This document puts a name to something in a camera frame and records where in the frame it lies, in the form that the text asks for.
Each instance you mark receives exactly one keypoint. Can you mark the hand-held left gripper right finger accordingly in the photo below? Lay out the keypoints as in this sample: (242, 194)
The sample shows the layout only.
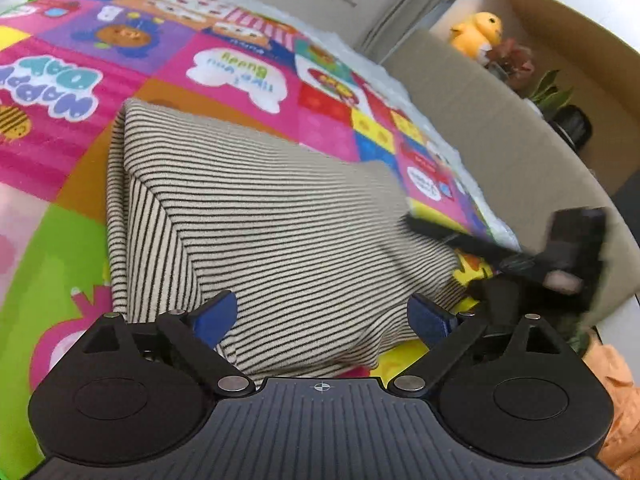
(426, 320)

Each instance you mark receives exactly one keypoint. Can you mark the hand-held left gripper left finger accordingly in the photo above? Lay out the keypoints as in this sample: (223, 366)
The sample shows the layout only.
(218, 316)

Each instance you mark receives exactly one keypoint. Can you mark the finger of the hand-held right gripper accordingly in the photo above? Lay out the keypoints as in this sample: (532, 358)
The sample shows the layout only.
(467, 241)
(500, 300)

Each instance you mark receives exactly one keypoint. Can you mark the striped beige garment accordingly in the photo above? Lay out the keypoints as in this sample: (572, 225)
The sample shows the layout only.
(280, 240)

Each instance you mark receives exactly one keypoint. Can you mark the person's right hand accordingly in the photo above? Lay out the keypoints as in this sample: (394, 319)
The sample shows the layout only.
(562, 281)

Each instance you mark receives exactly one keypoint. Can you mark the large cardboard box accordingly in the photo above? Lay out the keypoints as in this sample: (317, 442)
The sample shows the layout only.
(500, 150)

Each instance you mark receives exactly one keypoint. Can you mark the black jar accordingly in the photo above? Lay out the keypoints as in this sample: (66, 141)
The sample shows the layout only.
(570, 127)

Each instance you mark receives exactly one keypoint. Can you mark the orange cloth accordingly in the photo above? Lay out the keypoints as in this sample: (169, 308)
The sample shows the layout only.
(617, 400)

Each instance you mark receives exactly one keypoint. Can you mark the green leafy plant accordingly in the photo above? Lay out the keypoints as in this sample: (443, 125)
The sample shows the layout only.
(550, 92)

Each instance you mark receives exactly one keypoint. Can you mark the red leafy plant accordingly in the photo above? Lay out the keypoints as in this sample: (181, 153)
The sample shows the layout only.
(512, 62)

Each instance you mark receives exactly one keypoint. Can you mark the yellow plush toy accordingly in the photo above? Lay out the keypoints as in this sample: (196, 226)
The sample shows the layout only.
(475, 35)

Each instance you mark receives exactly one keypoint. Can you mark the colourful printed play mat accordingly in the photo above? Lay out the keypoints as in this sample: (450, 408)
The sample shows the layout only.
(165, 60)

